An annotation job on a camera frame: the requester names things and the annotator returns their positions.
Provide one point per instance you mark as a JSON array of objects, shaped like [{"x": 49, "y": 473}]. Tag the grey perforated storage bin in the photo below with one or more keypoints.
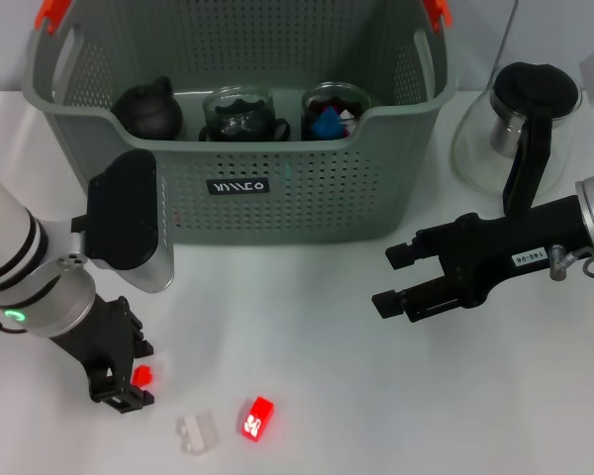
[{"x": 227, "y": 218}]

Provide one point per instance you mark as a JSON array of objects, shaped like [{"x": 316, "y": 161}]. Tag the bright red rectangular building block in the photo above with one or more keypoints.
[{"x": 257, "y": 418}]

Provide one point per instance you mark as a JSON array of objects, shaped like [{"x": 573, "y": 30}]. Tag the white and silver left robot arm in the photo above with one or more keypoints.
[{"x": 10, "y": 247}]

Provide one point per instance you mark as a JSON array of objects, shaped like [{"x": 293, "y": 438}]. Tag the dark red long building block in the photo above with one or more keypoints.
[{"x": 316, "y": 105}]

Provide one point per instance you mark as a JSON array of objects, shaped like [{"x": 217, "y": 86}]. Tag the glass pitcher with black lid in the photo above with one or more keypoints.
[{"x": 534, "y": 86}]

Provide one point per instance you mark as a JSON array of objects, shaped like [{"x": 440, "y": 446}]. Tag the silver plug on right gripper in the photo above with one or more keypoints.
[{"x": 558, "y": 262}]

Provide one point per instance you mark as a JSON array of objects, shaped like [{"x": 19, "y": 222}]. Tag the glass teacup with black base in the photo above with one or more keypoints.
[
  {"x": 306, "y": 134},
  {"x": 237, "y": 96},
  {"x": 307, "y": 96},
  {"x": 282, "y": 129}
]

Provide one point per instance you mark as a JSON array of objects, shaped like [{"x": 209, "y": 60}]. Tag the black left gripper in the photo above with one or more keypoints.
[{"x": 104, "y": 341}]

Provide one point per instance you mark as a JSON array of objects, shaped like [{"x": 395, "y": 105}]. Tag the blue square building block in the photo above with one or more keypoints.
[{"x": 326, "y": 123}]

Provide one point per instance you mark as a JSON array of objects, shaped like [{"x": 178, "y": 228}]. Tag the translucent white building block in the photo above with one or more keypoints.
[{"x": 346, "y": 115}]

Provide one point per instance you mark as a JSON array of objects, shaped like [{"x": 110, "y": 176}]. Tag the small black clay teapot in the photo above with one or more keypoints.
[{"x": 148, "y": 114}]

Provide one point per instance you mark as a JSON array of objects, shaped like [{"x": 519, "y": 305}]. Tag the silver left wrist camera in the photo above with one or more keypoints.
[{"x": 124, "y": 218}]

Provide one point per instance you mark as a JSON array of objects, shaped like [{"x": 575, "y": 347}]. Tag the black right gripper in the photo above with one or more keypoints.
[{"x": 505, "y": 242}]

